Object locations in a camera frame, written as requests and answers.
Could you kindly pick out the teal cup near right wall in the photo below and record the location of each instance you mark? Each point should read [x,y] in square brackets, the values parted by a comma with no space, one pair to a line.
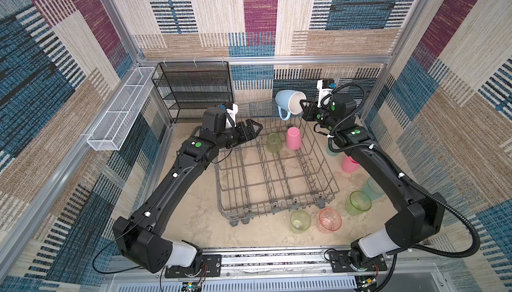
[372,189]

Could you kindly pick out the white wire wall basket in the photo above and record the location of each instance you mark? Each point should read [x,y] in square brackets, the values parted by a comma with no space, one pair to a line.
[113,128]

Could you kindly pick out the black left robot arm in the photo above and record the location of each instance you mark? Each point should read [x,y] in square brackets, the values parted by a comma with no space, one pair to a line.
[139,237]

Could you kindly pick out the black mesh shelf unit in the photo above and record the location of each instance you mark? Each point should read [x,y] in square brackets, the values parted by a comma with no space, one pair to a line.
[189,88]

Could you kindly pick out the teal translucent cup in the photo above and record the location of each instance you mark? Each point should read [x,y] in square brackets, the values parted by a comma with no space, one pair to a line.
[332,153]

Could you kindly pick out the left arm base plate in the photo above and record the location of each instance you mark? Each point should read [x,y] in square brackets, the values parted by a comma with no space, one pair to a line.
[208,265]

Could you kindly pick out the pink translucent cup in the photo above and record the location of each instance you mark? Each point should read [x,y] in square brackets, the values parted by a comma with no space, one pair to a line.
[329,221]

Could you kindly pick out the aluminium front rail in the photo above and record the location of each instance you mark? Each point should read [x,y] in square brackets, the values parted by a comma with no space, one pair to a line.
[252,269]

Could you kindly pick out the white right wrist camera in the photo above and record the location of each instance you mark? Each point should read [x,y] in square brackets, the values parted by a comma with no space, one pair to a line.
[324,87]

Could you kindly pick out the yellow-green translucent cup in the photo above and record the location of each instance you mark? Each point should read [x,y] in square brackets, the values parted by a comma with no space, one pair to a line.
[300,221]

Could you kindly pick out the green translucent cup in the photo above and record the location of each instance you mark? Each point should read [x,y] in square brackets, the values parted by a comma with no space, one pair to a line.
[274,143]

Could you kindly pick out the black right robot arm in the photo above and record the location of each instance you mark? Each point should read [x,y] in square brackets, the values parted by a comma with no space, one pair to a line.
[419,213]

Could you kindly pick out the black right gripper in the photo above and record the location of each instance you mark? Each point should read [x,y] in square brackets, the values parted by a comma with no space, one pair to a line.
[308,114]

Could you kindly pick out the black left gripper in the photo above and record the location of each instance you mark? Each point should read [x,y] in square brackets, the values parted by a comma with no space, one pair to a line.
[248,131]

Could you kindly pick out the pink plastic cup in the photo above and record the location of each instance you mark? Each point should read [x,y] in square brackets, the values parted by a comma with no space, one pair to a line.
[293,138]

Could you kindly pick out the grey wire dish rack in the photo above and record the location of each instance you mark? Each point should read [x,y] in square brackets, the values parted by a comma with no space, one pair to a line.
[252,182]

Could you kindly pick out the green cup by right arm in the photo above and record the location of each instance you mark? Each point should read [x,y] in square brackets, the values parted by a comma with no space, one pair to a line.
[358,202]

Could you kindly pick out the light blue mug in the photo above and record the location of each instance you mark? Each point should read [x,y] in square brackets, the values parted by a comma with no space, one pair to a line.
[288,103]

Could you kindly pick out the magenta pink cup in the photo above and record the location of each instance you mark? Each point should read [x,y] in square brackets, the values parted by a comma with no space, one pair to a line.
[349,165]

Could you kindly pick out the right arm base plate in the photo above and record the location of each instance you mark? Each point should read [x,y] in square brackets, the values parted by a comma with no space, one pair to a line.
[340,262]

